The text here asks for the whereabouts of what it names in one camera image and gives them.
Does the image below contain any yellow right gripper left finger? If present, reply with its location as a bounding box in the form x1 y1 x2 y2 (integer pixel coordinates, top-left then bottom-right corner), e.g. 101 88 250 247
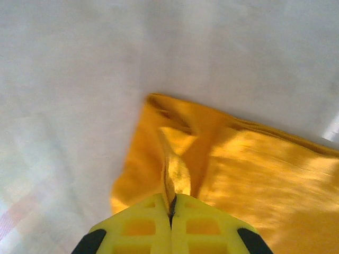
71 193 172 254

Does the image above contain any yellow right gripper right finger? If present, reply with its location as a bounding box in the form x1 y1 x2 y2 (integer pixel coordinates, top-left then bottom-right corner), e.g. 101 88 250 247
169 194 273 254

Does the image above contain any yellow t-shirt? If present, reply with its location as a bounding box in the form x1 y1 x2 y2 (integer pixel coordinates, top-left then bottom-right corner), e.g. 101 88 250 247
110 92 339 254

